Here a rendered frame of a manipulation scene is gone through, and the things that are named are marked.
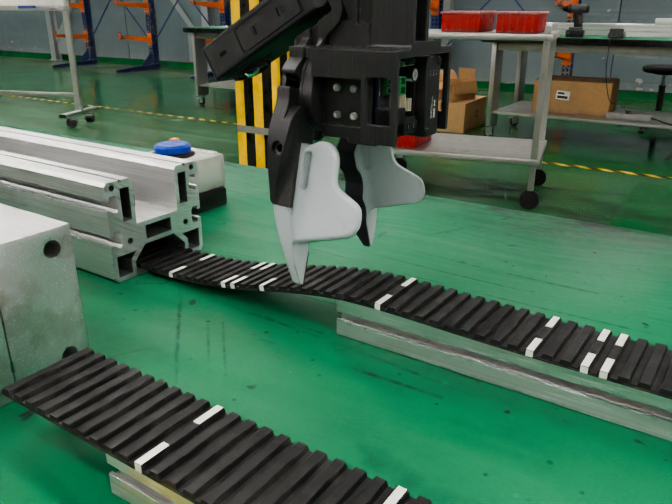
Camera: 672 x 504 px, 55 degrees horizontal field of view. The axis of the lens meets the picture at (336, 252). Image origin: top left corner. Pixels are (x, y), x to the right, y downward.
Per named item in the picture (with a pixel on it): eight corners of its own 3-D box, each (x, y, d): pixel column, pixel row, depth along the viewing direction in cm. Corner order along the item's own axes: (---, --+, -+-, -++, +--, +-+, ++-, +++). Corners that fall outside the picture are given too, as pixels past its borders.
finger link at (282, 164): (275, 205, 38) (302, 57, 37) (255, 201, 39) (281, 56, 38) (319, 212, 42) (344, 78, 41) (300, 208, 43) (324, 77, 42)
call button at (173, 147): (199, 159, 72) (198, 141, 71) (172, 166, 69) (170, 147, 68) (174, 155, 74) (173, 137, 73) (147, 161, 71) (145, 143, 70)
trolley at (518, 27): (545, 185, 379) (567, 1, 343) (537, 211, 331) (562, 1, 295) (379, 170, 414) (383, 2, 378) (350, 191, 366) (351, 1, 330)
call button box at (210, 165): (228, 204, 74) (224, 150, 72) (163, 226, 67) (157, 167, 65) (179, 193, 79) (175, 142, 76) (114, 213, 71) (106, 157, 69)
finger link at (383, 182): (421, 259, 46) (404, 147, 41) (352, 243, 50) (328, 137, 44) (439, 234, 48) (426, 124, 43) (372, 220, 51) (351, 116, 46)
